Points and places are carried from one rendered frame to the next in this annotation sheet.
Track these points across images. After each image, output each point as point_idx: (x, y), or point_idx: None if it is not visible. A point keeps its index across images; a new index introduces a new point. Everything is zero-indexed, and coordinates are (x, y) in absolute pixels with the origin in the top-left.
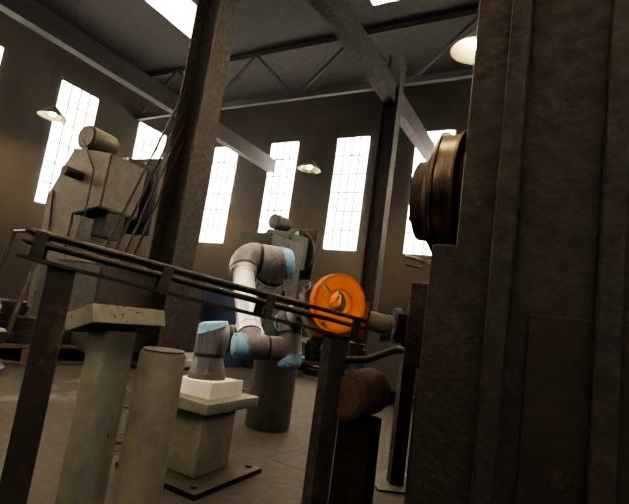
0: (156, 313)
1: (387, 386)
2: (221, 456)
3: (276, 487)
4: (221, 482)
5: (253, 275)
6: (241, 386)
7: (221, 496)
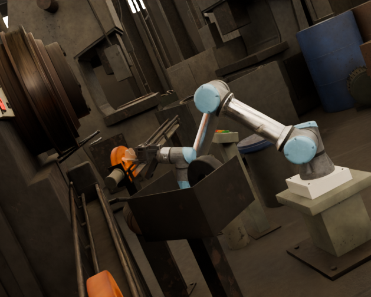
0: (216, 136)
1: (126, 219)
2: (327, 244)
3: (296, 289)
4: (302, 257)
5: (204, 114)
6: (308, 191)
7: (290, 263)
